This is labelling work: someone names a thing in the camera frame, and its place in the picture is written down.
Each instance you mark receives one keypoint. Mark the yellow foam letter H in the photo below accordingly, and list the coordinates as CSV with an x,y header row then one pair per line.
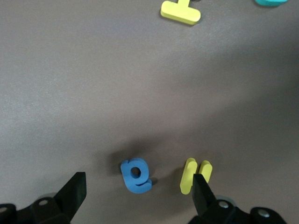
x,y
180,14

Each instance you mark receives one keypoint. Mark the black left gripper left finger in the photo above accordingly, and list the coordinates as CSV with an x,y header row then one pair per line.
x,y
70,198

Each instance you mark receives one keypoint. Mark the blue foam letter a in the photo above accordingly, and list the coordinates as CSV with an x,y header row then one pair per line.
x,y
130,184

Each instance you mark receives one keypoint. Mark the teal foam letter R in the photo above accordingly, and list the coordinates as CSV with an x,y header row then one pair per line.
x,y
271,2

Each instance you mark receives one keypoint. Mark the yellow foam letter n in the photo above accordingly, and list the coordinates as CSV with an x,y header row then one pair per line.
x,y
187,177

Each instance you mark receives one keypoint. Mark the brown table cover sheet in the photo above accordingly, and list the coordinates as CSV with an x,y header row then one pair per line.
x,y
93,70

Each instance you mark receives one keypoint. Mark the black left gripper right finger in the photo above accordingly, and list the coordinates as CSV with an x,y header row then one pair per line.
x,y
203,200

